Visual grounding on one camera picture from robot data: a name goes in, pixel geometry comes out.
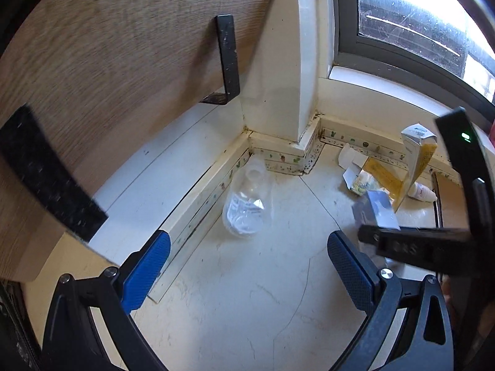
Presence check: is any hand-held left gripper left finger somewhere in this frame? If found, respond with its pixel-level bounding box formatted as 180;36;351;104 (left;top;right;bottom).
41;230;171;371

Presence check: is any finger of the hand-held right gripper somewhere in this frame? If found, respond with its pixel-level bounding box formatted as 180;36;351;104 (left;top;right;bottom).
358;224;471;247
377;237;471;276

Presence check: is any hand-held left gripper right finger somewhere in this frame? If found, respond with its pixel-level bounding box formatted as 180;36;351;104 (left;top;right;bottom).
327;231;455;371

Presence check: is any purple and white carton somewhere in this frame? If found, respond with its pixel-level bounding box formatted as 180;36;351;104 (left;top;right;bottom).
352;190;401;232

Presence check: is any clear plastic jar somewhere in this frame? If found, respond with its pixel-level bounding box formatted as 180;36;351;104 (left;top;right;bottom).
222;162;273;239

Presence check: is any thin black stick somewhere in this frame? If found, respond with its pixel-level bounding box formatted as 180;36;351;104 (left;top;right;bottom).
432;170;443;228

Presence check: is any small white bottle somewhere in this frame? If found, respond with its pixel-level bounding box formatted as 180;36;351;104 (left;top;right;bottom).
410;183;439;203

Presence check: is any flat yellow packet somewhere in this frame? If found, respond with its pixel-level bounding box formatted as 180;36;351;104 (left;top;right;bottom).
361;157;411;211

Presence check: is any small printed paper packet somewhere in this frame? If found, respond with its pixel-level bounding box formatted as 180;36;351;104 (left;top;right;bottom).
343;168;381;196

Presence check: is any tall yellow carton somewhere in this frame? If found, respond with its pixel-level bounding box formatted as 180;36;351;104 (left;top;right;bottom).
400;124;438;213

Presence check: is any white cardboard piece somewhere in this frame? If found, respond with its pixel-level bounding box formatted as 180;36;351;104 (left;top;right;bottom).
338;143;369;171

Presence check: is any dark framed window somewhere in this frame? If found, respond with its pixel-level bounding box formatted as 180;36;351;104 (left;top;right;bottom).
329;0;495;114

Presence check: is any black metal bracket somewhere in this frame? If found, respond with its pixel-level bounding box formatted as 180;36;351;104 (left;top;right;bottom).
200;15;241;106
0;104;109;242

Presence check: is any wooden wall cabinet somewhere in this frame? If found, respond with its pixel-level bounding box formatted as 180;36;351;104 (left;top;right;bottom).
0;0;291;283

